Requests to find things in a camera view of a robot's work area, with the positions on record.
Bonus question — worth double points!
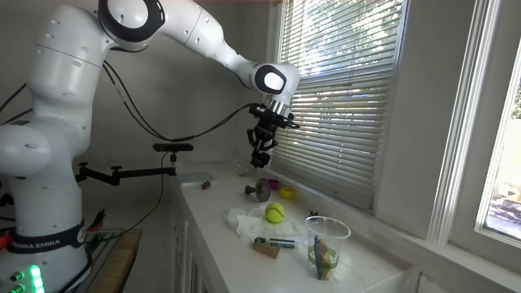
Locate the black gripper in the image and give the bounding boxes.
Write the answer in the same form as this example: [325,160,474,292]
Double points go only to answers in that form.
[246,105,290,160]

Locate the black screw clamp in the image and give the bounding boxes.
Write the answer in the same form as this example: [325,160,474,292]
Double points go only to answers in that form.
[250,150,272,171]

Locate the black mesh strainer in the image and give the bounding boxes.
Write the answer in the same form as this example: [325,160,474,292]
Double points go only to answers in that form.
[243,178,274,204]

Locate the small yellow bowl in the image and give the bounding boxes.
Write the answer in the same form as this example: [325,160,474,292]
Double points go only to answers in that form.
[277,186,300,201]

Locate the yellow-green tennis ball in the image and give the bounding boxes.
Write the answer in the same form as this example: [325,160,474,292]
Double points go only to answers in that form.
[264,202,289,225]

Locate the white cloth towel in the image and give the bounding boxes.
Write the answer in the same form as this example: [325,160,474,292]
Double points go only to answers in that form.
[225,206,307,241]

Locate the white slatted window blind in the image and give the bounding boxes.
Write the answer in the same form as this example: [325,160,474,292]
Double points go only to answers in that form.
[271,0,409,214]

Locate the green dry-erase marker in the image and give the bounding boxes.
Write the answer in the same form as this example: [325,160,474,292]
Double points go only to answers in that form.
[255,237,302,251]

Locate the wooden zigzag block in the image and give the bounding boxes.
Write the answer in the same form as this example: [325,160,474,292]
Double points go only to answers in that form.
[251,238,282,261]

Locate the clear plastic cup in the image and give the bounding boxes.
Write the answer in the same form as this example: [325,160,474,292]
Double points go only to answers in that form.
[303,214,354,282]

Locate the green stuff in cup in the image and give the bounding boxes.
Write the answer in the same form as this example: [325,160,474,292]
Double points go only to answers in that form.
[308,241,341,282]

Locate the white counter cabinet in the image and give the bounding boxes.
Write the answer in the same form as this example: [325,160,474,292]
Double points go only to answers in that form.
[168,181,233,293]

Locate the red black spring clamp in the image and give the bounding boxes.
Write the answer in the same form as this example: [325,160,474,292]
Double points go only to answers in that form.
[85,209,108,235]

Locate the wooden side table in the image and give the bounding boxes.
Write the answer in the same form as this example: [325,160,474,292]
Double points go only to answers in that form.
[80,227,144,293]

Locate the white framed window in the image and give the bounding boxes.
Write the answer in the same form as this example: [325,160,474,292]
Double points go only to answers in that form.
[450,0,521,274]

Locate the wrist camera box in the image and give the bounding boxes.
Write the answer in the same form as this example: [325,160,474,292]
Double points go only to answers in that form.
[276,111,302,131]

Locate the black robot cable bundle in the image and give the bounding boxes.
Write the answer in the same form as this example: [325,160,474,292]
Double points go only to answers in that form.
[102,59,263,144]

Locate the black bar-shaped camera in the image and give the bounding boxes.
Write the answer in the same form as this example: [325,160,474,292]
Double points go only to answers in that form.
[152,142,196,154]

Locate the grey metal base plate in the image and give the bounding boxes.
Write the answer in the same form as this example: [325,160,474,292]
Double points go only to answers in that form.
[71,233,126,293]

